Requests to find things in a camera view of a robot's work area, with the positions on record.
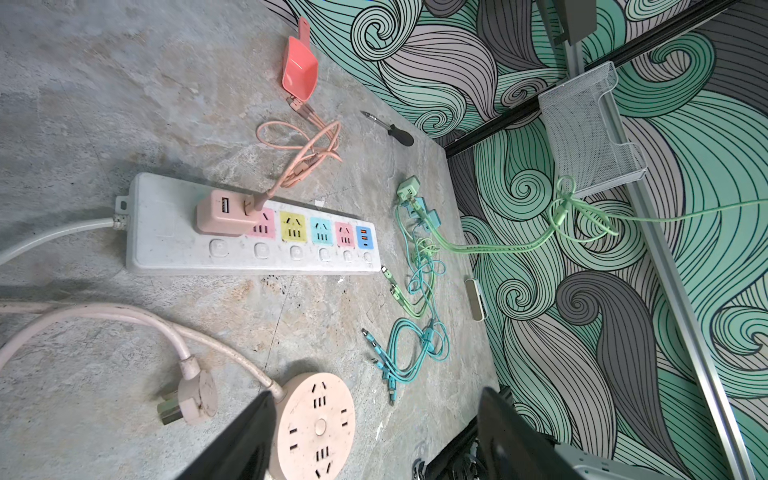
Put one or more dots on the black handle screwdriver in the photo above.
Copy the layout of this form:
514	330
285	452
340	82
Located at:
401	136

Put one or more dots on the aluminium rail right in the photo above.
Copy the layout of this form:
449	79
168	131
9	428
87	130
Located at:
713	322

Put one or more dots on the pink usb charger plug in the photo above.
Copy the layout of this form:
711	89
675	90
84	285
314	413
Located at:
225	213

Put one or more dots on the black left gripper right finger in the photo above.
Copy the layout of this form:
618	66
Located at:
511	448

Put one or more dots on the clear plastic wall holder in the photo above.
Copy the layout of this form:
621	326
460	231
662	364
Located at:
588	142

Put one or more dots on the light green charger plug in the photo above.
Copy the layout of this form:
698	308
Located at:
564	189
408	189

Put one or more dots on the round pink socket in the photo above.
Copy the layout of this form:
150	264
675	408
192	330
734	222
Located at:
315	428

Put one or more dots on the white multicolour power strip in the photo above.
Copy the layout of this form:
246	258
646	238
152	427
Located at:
162	238

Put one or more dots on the small white silver box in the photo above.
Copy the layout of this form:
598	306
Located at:
475	298

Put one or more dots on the teal charger plug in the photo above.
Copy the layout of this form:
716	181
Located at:
430	219
414	206

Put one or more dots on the red plastic scoop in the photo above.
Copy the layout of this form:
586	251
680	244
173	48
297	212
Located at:
300	66

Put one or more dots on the aluminium rail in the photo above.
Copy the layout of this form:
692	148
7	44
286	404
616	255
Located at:
713	322
567	23

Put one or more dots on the aluminium rail back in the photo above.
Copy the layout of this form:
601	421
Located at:
567	23

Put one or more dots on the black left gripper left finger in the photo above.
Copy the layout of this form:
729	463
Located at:
242	450

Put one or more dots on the pink round plug with cord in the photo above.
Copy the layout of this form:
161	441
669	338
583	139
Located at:
88	376

